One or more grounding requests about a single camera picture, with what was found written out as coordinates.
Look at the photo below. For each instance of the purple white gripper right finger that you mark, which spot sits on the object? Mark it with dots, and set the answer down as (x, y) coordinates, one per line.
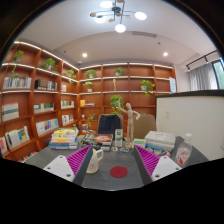
(153, 167)

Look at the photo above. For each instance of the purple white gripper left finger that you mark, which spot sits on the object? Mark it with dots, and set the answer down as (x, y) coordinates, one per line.
(72, 167)

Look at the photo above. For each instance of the clear plastic water bottle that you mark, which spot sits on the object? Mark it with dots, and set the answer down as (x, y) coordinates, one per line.
(184, 150)

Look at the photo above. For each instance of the white ceramic pitcher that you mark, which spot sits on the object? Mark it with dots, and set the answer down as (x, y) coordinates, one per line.
(95, 159)

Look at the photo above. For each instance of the small green white box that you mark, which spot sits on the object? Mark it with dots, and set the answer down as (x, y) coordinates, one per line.
(139, 142)

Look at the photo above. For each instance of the colourful book stack left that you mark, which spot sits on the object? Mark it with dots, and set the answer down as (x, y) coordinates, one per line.
(64, 139)

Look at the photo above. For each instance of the red round coaster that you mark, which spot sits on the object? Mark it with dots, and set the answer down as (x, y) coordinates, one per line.
(118, 172)

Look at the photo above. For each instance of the dark book stack centre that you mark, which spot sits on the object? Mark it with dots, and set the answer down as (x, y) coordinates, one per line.
(98, 141)

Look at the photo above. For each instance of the tan office chair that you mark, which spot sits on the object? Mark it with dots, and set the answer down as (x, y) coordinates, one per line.
(143, 125)

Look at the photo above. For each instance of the green white carton box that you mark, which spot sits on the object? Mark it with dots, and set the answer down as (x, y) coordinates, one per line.
(118, 137)

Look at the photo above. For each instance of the dark blue office chair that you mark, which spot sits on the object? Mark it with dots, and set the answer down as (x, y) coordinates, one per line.
(108, 123)

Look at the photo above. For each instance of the wooden artist mannequin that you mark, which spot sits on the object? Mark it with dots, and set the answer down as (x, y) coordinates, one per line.
(130, 124)

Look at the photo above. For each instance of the white partition cabinet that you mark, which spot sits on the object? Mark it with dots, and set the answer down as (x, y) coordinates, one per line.
(200, 113)

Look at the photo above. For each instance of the hanging green plant centre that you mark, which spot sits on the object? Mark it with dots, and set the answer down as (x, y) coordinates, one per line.
(115, 102)

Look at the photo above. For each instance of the potted plant right shelf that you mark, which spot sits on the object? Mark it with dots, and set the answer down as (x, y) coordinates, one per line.
(147, 87)

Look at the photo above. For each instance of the grey window curtain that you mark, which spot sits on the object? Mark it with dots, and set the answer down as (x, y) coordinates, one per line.
(203, 78)

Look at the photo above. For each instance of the ceiling chandelier lamp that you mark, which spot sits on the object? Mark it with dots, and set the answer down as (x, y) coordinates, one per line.
(112, 10)

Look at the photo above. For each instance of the wooden wall bookshelf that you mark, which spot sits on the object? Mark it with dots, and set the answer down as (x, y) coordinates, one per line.
(40, 92)

